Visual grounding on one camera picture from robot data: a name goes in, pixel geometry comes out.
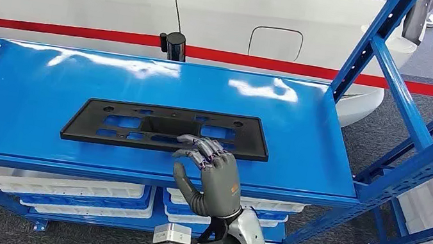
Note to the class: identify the black plastic car part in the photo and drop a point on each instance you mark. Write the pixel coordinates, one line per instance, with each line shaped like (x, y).
(87, 127)

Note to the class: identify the blue metal shelf rack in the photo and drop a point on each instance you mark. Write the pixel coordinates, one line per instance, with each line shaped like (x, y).
(418, 237)
(29, 110)

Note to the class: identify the black barrier post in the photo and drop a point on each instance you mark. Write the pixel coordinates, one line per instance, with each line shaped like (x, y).
(176, 46)

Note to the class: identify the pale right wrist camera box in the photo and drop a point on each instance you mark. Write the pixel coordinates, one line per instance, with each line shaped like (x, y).
(171, 235)

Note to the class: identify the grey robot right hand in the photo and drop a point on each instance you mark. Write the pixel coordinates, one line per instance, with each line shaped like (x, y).
(220, 181)

